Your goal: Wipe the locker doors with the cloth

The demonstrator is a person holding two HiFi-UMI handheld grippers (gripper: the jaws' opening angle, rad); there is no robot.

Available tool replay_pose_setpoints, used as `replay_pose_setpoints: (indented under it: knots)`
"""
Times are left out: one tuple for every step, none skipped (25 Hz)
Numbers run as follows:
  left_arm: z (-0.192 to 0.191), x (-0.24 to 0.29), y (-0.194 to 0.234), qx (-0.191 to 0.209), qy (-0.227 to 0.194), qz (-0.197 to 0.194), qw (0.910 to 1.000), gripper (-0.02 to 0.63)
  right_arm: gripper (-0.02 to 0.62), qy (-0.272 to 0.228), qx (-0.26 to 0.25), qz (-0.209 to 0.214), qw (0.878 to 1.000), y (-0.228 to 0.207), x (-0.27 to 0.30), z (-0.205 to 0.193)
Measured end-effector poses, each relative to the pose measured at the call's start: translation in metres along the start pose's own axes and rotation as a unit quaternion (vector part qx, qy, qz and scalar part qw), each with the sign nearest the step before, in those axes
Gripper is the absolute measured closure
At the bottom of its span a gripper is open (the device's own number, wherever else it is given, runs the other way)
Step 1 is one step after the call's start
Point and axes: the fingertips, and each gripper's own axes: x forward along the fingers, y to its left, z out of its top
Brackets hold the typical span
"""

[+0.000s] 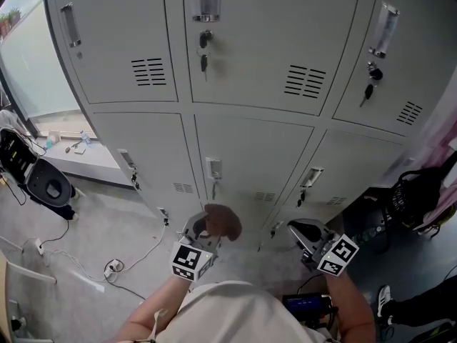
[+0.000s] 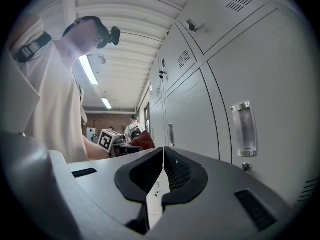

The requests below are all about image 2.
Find person's head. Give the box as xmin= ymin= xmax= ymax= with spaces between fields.
xmin=53 ymin=15 xmax=107 ymax=67

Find brown wiping cloth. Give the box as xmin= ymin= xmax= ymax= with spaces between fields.
xmin=130 ymin=130 xmax=156 ymax=150

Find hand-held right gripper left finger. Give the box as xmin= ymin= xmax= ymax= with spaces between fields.
xmin=67 ymin=147 xmax=165 ymax=227

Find grey metal locker door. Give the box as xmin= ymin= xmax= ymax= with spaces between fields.
xmin=159 ymin=25 xmax=202 ymax=96

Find long ceiling light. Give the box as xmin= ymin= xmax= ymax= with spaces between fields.
xmin=78 ymin=54 xmax=100 ymax=86

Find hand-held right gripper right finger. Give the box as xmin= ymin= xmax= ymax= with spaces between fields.
xmin=146 ymin=146 xmax=293 ymax=240

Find short ceiling light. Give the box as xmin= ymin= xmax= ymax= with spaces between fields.
xmin=100 ymin=97 xmax=113 ymax=110

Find grey metal locker cabinet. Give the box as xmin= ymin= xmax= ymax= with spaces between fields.
xmin=146 ymin=0 xmax=320 ymax=231

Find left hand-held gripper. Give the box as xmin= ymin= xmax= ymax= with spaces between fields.
xmin=97 ymin=128 xmax=131 ymax=153

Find person's left forearm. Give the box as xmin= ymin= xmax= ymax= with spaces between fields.
xmin=83 ymin=135 xmax=111 ymax=161

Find person's light t-shirt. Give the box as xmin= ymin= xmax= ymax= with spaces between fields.
xmin=8 ymin=16 xmax=90 ymax=163

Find black head camera rig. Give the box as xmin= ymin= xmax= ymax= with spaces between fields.
xmin=62 ymin=15 xmax=123 ymax=50

